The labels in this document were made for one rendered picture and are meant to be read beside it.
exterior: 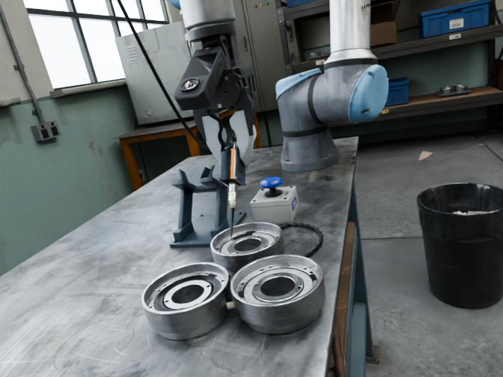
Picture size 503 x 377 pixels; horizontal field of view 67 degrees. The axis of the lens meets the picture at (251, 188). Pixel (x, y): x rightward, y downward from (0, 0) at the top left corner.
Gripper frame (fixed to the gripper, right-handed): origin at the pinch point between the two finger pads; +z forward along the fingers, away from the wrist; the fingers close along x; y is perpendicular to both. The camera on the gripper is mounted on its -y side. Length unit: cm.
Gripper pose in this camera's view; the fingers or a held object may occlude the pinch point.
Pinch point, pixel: (233, 161)
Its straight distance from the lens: 60.5
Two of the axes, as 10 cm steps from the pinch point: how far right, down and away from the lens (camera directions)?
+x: -9.4, 0.7, 3.5
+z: 1.9, 9.3, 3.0
